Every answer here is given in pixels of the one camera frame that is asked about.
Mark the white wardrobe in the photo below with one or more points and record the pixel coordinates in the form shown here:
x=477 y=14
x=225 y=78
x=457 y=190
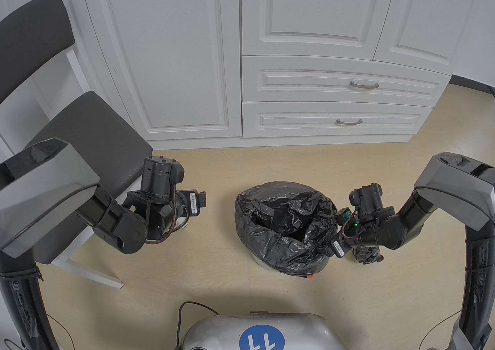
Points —
x=185 y=50

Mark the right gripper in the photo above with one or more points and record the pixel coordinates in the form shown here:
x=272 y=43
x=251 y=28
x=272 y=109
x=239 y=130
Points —
x=350 y=239

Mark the black plastic bag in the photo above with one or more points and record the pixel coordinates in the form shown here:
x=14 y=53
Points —
x=278 y=251

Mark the white chair with grey cushions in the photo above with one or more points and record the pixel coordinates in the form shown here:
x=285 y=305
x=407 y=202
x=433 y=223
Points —
x=96 y=131

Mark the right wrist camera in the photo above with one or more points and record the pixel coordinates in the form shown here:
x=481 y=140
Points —
x=343 y=215

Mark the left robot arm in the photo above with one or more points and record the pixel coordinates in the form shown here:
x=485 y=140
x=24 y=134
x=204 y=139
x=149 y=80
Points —
x=46 y=190

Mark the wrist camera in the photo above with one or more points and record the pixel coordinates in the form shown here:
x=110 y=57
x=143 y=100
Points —
x=202 y=200
x=343 y=215

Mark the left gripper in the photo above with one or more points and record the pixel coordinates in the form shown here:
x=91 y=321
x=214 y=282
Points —
x=183 y=205

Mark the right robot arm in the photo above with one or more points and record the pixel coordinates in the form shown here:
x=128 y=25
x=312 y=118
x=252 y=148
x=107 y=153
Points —
x=452 y=193

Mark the crumpled black plastic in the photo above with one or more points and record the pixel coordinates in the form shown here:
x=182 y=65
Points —
x=369 y=255

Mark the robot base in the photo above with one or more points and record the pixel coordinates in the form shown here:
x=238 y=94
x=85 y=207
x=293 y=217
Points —
x=263 y=331

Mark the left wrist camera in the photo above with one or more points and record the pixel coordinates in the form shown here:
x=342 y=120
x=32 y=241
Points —
x=202 y=200

